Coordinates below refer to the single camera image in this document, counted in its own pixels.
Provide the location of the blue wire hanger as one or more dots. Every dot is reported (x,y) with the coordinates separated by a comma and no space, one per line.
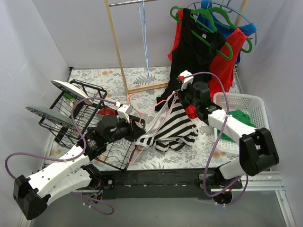
(144,34)

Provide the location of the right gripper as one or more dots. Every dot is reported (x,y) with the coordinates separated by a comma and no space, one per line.
(183,97)

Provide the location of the pink wire hanger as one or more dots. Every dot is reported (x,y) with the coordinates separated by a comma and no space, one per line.
(145,141)

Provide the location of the wooden clothes rack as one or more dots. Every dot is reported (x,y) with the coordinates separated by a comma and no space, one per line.
(129,91)

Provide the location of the white plastic basket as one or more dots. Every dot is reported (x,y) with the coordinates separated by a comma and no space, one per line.
(251,105)

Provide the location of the green hanger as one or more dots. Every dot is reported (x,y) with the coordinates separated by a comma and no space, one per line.
(227,30)
(206,14)

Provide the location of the red bowl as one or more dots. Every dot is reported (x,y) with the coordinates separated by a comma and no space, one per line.
(106,111)

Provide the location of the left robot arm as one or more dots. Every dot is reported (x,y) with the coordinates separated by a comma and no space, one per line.
(73,170)

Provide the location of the blue tank top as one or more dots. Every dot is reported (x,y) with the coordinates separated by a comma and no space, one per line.
(207,23)

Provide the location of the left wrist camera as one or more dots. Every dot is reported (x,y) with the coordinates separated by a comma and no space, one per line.
(124,110)

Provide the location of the green hanger front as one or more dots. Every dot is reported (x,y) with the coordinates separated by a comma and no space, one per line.
(206,14)

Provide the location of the black white striped tank top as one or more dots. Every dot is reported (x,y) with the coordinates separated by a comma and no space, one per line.
(176,132)

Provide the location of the green hanger rear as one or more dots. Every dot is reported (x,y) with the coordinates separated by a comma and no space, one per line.
(227,30)

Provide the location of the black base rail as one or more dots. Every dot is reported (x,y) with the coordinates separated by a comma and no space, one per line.
(157,183)

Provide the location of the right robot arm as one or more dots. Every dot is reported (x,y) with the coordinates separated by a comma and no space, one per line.
(257,149)

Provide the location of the green shirt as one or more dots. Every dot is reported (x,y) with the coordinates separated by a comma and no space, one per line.
(243,118)

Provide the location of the grey-green patterned plate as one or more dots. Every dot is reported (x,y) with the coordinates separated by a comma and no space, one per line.
(52,115)

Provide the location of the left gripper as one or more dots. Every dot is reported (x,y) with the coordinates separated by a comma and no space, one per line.
(132,129)

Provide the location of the floral tablecloth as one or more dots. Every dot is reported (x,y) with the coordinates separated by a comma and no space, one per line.
(188,157)

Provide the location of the red tank top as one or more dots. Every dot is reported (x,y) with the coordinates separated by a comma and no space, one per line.
(220,66)

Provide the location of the white patterned plate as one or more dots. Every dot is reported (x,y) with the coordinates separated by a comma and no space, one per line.
(70,89)

